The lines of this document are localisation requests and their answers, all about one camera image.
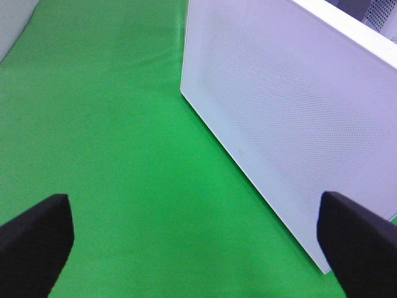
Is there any white microwave oven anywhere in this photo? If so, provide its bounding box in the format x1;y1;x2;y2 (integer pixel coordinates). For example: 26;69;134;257
326;0;396;43

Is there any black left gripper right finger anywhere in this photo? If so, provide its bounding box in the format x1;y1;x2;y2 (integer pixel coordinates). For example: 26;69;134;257
316;191;396;297

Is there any green table cloth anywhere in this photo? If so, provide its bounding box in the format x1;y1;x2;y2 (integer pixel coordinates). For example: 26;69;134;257
1;1;344;297

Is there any white microwave door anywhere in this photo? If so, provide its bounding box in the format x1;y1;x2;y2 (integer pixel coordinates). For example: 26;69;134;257
181;1;396;273

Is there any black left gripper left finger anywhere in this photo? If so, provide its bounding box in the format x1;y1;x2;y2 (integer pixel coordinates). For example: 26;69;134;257
1;194;74;297

